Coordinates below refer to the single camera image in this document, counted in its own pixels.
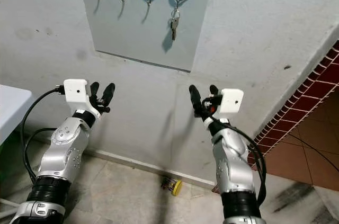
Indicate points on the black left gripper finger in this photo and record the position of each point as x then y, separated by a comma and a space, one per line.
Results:
109, 93
94, 90

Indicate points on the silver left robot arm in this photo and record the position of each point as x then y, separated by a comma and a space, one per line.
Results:
58, 152

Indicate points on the white table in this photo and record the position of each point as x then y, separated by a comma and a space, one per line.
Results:
11, 110

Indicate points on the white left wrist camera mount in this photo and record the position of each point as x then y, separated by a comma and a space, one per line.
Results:
76, 91

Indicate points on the grey wall board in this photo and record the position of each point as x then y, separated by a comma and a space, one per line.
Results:
132, 33

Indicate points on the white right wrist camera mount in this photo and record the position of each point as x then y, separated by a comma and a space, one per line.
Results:
232, 100

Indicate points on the red brick tile border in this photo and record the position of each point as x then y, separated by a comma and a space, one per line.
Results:
296, 98

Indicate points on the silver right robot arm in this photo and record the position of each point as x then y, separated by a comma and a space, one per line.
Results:
230, 155

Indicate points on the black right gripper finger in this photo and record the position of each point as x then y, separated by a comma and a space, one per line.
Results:
214, 92
195, 98

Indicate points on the white wall skirting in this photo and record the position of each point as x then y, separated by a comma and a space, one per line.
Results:
137, 167

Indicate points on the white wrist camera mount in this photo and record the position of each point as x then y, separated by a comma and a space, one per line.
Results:
232, 100
76, 91

